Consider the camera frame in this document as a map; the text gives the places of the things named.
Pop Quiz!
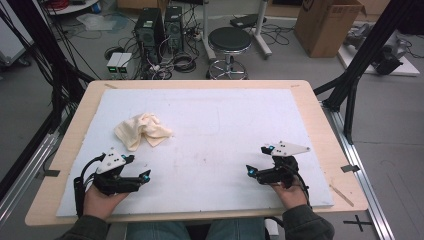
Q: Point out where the beige tape strip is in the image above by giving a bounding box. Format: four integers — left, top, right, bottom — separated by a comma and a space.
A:
329, 184, 355, 208

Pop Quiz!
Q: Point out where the white round table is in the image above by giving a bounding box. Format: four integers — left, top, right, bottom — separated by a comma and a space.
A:
46, 0, 101, 16

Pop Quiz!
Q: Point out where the white panel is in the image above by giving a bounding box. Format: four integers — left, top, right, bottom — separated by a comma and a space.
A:
0, 0, 34, 66

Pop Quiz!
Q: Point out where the black metal frame post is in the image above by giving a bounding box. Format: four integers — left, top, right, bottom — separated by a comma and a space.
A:
313, 0, 418, 145

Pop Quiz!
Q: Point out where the person's right leg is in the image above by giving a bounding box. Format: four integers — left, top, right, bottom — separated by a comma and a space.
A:
204, 218, 267, 240

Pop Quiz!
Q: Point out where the black round stool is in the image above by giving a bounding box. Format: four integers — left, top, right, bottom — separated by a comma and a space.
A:
205, 26, 253, 80

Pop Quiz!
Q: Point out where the right hand-held gripper black cable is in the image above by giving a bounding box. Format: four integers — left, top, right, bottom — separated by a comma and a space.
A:
289, 164, 313, 209

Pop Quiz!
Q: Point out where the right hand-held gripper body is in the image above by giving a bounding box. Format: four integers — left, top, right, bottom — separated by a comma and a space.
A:
255, 140, 312, 188

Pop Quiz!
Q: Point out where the slim black computer tower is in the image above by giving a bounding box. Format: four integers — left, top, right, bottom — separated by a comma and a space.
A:
164, 5, 185, 54

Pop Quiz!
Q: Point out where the cream towel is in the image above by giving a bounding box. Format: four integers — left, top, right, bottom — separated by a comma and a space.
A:
113, 112, 174, 153

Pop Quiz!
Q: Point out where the coil of black cables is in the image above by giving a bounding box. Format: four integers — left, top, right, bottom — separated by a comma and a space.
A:
173, 51, 198, 74

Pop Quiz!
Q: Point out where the brown cardboard box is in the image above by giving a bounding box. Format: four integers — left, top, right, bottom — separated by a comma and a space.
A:
293, 0, 367, 59

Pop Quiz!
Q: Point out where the large black computer tower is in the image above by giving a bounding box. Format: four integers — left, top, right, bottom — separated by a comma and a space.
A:
134, 7, 166, 66

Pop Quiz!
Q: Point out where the person's left leg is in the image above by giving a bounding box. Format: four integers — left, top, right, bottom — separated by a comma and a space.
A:
126, 220, 192, 240

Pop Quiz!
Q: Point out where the clear plastic bag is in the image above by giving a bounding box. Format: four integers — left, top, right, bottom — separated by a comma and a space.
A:
76, 13, 118, 32

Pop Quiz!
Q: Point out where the person's leg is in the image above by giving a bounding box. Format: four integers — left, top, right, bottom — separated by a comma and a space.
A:
204, 218, 267, 240
126, 220, 192, 240

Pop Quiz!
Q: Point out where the black tape cross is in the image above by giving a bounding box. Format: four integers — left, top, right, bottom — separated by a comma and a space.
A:
343, 214, 373, 233

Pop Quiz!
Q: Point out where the black device on platform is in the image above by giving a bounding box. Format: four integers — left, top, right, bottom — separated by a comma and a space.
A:
371, 44, 404, 76

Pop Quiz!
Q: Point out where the person's left hand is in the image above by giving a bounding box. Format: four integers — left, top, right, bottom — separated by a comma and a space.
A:
82, 184, 131, 221

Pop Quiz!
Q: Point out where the person's right hand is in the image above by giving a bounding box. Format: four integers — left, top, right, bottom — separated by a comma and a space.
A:
269, 178, 309, 210

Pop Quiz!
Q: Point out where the black metal frame with cables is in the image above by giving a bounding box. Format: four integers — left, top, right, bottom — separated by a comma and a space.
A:
0, 0, 96, 134

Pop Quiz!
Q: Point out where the white floor platform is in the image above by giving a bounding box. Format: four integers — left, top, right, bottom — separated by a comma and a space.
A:
337, 31, 421, 77

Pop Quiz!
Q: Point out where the white power supply box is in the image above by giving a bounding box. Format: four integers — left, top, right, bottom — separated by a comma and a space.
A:
116, 52, 133, 74
106, 52, 124, 74

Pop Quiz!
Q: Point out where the white stand leg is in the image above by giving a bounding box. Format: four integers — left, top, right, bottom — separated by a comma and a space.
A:
252, 0, 273, 60
201, 0, 218, 62

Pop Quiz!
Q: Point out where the aluminium rail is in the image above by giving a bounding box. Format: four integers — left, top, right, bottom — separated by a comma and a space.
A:
0, 133, 59, 228
321, 101, 396, 240

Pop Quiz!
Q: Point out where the flat black case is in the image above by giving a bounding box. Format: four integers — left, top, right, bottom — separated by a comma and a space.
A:
229, 13, 268, 29

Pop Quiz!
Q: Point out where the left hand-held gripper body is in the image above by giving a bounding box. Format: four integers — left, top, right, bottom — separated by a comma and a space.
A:
92, 147, 145, 197

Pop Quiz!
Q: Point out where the white foam board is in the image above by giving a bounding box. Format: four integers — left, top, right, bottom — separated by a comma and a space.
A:
55, 88, 335, 218

